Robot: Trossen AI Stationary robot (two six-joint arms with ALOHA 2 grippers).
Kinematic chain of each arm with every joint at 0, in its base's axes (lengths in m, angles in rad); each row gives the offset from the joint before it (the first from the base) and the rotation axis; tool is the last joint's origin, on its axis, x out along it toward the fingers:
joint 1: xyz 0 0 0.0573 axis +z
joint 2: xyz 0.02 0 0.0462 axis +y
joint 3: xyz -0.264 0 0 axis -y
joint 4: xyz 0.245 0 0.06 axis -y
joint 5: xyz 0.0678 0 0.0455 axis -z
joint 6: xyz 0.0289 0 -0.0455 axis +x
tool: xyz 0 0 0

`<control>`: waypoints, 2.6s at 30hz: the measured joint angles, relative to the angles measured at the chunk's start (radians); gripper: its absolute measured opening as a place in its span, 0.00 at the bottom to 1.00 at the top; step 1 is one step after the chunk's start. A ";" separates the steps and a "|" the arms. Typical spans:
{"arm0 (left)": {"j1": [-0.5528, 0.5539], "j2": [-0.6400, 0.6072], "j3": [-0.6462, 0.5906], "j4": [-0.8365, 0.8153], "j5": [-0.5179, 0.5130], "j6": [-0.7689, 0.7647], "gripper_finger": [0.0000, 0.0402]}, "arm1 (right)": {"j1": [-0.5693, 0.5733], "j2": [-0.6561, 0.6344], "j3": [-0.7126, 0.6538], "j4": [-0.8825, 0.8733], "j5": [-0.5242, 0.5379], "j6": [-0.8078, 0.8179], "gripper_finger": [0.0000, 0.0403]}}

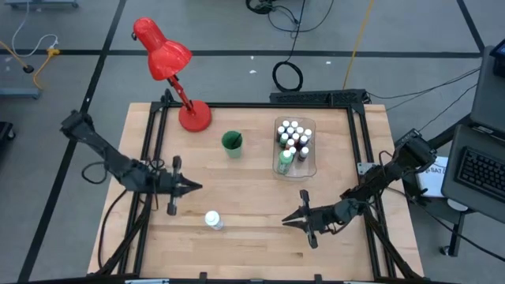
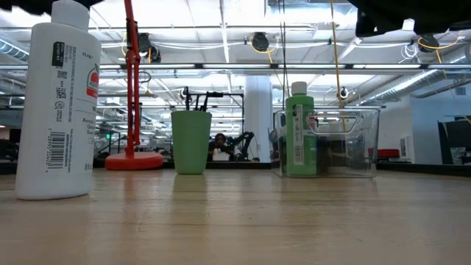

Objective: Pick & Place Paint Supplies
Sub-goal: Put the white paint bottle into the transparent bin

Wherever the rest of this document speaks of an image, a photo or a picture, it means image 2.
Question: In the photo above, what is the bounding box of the large green paint bottle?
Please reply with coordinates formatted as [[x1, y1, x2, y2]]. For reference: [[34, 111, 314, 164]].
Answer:
[[284, 81, 319, 177]]

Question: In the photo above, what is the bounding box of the light green plastic cup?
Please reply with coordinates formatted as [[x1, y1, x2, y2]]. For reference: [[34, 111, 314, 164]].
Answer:
[[170, 110, 213, 176]]

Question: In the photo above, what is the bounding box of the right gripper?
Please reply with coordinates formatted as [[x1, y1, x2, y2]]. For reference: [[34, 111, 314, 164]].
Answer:
[[347, 0, 416, 38]]

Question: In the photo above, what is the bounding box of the person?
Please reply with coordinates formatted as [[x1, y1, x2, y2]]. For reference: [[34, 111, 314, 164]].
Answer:
[[207, 132, 237, 162]]

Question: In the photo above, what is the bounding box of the large white paint bottle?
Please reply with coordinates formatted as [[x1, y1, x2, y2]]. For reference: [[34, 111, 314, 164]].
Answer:
[[14, 0, 102, 201]]

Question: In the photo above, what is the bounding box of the white building column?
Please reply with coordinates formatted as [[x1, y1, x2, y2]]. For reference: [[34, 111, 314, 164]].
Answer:
[[244, 75, 274, 163]]

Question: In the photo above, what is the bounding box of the red desk lamp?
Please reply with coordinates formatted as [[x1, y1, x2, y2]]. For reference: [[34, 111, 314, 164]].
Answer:
[[105, 0, 165, 172]]

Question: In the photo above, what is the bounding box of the clear plastic bin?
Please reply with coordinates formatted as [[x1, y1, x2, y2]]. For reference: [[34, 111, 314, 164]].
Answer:
[[272, 107, 381, 180]]

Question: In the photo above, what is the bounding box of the yellow floor cable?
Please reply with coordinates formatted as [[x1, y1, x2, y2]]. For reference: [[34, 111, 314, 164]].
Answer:
[[329, 0, 347, 133]]

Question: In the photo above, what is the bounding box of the black standing board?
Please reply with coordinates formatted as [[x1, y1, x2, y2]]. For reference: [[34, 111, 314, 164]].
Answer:
[[436, 119, 471, 166]]

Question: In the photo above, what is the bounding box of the black background gantry frame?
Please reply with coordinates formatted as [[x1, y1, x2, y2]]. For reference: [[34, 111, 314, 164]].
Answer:
[[182, 86, 246, 134]]

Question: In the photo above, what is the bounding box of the red-topped cart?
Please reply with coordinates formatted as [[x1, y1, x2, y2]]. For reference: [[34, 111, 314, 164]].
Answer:
[[377, 148, 401, 162]]

